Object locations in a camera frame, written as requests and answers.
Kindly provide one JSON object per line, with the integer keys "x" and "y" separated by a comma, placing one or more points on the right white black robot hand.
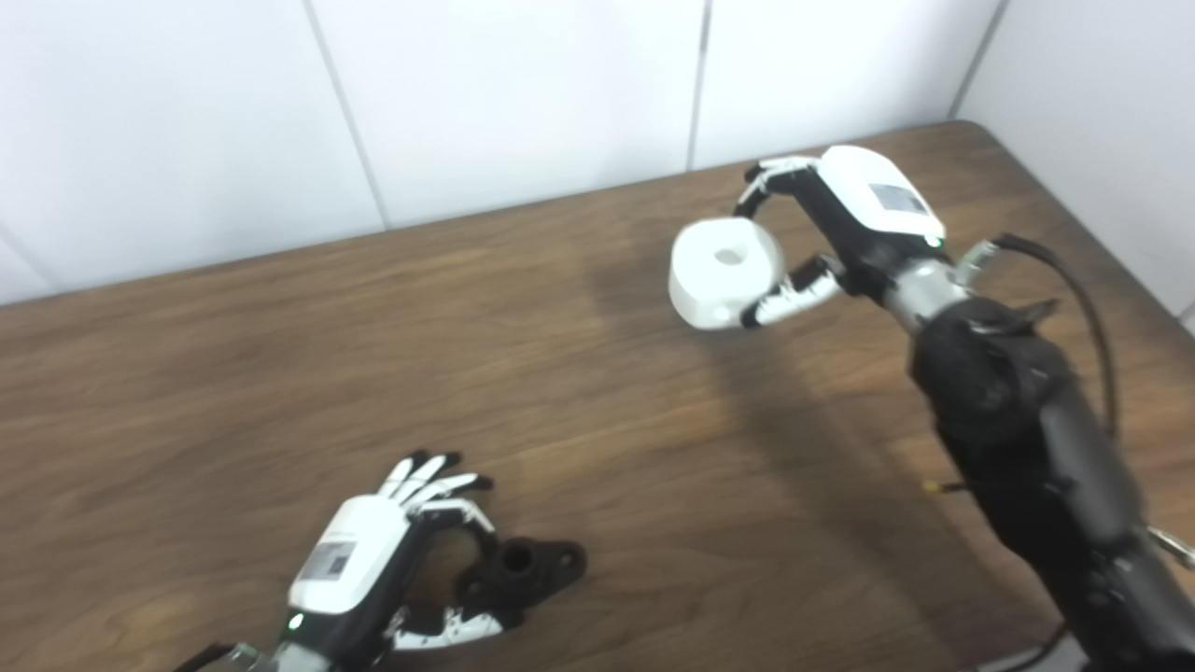
{"x": 873, "y": 201}

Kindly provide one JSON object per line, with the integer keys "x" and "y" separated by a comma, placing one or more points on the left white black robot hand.
{"x": 350, "y": 560}

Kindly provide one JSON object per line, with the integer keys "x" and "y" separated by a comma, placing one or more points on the round white piece with hole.
{"x": 719, "y": 280}

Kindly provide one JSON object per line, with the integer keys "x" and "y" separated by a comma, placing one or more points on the black flanged holder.
{"x": 537, "y": 569}

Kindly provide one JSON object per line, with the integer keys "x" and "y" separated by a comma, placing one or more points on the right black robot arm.
{"x": 1027, "y": 448}

